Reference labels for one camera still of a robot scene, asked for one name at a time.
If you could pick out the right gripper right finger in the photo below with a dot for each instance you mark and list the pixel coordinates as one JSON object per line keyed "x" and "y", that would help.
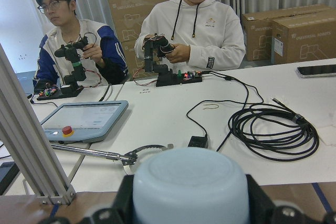
{"x": 263, "y": 210}

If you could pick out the light blue plastic cup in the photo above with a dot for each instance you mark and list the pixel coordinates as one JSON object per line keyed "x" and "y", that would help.
{"x": 190, "y": 185}

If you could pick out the metal reacher grabber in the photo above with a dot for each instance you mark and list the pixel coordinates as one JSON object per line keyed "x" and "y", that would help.
{"x": 128, "y": 158}

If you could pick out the black power adapter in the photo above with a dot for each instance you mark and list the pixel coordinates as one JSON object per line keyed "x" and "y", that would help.
{"x": 198, "y": 141}

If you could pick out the blue teach pendant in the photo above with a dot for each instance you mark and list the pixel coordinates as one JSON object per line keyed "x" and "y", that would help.
{"x": 85, "y": 122}

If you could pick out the smartphone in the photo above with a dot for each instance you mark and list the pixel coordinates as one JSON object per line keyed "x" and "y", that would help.
{"x": 317, "y": 71}

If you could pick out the person in blue jacket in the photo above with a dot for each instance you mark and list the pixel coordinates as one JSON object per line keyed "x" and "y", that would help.
{"x": 102, "y": 57}

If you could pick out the cardboard box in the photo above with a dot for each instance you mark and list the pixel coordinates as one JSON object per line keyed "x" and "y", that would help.
{"x": 305, "y": 37}

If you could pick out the person in white hoodie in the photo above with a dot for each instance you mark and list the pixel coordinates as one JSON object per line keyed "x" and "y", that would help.
{"x": 205, "y": 34}

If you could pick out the aluminium frame post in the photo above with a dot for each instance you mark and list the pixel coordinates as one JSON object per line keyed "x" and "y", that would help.
{"x": 26, "y": 141}

